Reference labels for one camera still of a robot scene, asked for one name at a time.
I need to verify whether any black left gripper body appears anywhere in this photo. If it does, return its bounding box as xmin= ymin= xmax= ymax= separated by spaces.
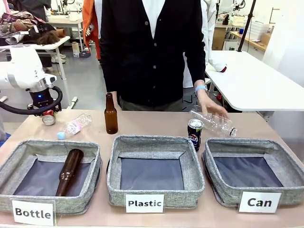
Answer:
xmin=27 ymin=86 xmax=62 ymax=117

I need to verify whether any red metal can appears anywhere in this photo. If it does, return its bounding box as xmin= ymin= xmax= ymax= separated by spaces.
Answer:
xmin=42 ymin=109 xmax=57 ymax=126

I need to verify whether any clear plastic bottle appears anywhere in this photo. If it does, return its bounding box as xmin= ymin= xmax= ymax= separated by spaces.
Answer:
xmin=188 ymin=104 xmax=238 ymax=138

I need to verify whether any person's left forearm black sleeve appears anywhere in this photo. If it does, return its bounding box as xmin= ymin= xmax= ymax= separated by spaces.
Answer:
xmin=182 ymin=0 xmax=207 ymax=89

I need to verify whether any grey fabric basket Bottle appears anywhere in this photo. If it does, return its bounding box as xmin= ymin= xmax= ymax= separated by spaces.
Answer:
xmin=0 ymin=139 xmax=103 ymax=215

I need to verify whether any grey fabric basket Plastic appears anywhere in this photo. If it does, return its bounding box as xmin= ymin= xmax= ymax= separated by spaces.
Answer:
xmin=106 ymin=134 xmax=206 ymax=210

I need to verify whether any black Pepsi can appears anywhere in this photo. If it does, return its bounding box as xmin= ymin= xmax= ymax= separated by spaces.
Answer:
xmin=187 ymin=118 xmax=204 ymax=152

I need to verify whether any grey fabric basket Can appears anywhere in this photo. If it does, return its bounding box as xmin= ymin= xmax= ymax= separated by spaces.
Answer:
xmin=201 ymin=137 xmax=304 ymax=208

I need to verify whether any white Can label sign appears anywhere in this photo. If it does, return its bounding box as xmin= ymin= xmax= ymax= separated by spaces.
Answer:
xmin=237 ymin=191 xmax=283 ymax=214

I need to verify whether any person's left hand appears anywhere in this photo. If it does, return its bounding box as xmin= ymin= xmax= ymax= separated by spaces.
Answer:
xmin=196 ymin=89 xmax=229 ymax=120

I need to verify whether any crushed pink-label plastic bottle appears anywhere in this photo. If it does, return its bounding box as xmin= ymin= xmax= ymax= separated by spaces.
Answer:
xmin=57 ymin=113 xmax=93 ymax=140

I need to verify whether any brown glass bottle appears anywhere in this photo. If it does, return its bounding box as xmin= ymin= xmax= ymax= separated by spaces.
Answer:
xmin=55 ymin=148 xmax=85 ymax=197
xmin=104 ymin=92 xmax=119 ymax=135

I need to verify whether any small white carton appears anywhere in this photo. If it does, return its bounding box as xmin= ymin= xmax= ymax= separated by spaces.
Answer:
xmin=71 ymin=42 xmax=81 ymax=58

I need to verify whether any pile of mixed clothes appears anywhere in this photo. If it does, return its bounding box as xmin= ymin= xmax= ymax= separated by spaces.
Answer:
xmin=0 ymin=11 xmax=66 ymax=46

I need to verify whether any person in orange jacket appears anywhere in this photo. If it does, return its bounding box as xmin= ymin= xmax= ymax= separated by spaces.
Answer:
xmin=81 ymin=0 xmax=102 ymax=61

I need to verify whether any white Bottle label sign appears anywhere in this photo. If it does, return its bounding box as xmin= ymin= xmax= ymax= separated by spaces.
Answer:
xmin=11 ymin=199 xmax=57 ymax=227

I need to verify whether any person in black cardigan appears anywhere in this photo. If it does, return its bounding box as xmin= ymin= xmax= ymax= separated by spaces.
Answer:
xmin=98 ymin=0 xmax=207 ymax=112

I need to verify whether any white Plastic label sign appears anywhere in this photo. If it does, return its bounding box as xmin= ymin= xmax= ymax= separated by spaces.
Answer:
xmin=125 ymin=193 xmax=165 ymax=214

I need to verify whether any person in white coat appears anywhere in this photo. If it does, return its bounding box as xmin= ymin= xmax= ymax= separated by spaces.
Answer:
xmin=183 ymin=0 xmax=228 ymax=88

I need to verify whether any cardboard box under bench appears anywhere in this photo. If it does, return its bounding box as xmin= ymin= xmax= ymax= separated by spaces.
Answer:
xmin=211 ymin=26 xmax=227 ymax=51

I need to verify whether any large white table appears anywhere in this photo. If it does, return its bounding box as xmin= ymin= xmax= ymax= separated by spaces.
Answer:
xmin=204 ymin=49 xmax=304 ymax=112

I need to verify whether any wooden workbench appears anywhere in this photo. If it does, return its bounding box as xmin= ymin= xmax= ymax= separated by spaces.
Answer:
xmin=229 ymin=30 xmax=267 ymax=60

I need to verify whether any black tripod pole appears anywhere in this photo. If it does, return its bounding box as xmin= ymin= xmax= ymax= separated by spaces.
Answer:
xmin=237 ymin=0 xmax=257 ymax=52

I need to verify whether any stack of white plastic boxes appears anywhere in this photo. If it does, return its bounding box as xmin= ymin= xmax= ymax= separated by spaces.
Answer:
xmin=250 ymin=20 xmax=274 ymax=37

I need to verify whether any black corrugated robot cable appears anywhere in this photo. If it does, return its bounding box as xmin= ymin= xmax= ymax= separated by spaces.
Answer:
xmin=0 ymin=85 xmax=63 ymax=115

